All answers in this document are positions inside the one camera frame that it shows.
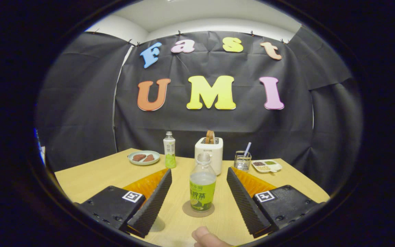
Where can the brown toast slice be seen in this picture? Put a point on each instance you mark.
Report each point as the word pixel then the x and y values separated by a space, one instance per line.
pixel 210 136

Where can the tall white green bottle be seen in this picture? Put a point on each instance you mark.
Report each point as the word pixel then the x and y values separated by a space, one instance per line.
pixel 169 151

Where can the round brown coaster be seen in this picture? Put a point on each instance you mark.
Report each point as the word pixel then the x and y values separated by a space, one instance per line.
pixel 186 211

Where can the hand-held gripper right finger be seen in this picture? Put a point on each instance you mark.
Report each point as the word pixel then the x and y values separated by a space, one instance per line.
pixel 243 202

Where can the white toaster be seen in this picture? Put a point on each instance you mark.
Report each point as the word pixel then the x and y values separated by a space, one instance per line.
pixel 217 154

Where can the green label juice bottle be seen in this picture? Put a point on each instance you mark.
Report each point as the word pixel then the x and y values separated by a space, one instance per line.
pixel 202 192

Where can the pale green plate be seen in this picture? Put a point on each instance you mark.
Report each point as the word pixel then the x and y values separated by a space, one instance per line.
pixel 144 163

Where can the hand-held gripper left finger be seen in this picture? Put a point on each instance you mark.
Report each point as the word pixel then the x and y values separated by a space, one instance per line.
pixel 153 204

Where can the brown meat piece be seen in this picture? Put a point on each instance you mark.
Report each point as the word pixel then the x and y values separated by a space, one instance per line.
pixel 149 158
pixel 138 157

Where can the white spoon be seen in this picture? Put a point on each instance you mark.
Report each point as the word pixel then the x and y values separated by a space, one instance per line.
pixel 248 148

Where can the white divided tray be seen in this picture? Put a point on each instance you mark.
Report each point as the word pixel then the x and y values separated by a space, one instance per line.
pixel 266 166

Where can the wooden table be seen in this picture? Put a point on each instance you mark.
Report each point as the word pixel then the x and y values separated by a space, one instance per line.
pixel 98 175

